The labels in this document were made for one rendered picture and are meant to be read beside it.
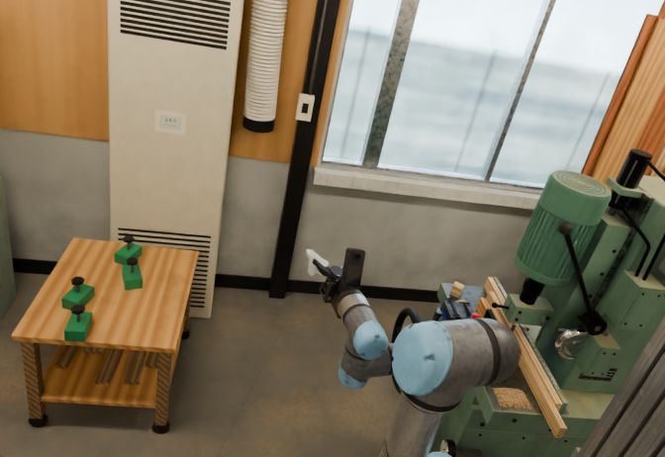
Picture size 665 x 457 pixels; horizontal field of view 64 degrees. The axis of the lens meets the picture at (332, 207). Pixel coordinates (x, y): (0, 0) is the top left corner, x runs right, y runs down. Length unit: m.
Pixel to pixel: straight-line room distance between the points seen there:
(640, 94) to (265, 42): 1.93
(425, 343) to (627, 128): 2.49
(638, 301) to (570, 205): 0.34
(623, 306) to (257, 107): 1.69
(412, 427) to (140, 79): 1.84
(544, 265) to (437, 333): 0.82
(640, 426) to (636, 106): 2.46
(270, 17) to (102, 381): 1.68
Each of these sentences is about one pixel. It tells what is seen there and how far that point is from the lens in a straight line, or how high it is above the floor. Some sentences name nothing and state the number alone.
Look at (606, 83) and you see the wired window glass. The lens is 3.33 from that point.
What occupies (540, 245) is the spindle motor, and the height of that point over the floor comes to 1.31.
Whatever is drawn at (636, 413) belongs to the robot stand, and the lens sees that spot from 0.91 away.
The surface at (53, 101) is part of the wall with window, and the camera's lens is 2.87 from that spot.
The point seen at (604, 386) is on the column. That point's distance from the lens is 2.09.
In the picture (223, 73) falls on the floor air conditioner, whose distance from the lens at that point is 2.36.
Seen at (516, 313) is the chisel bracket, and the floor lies 1.04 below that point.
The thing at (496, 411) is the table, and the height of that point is 0.90.
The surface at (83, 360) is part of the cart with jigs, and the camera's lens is 2.60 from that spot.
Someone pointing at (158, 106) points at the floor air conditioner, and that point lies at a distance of 2.44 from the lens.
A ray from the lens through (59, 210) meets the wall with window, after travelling 3.14.
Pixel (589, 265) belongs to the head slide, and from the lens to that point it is 1.76.
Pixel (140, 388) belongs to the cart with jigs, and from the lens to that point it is 2.46.
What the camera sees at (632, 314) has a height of 1.21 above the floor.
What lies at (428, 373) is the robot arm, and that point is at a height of 1.42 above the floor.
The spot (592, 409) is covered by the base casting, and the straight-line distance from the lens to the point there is 2.03.
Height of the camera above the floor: 2.02
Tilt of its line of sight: 28 degrees down
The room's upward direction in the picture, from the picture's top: 12 degrees clockwise
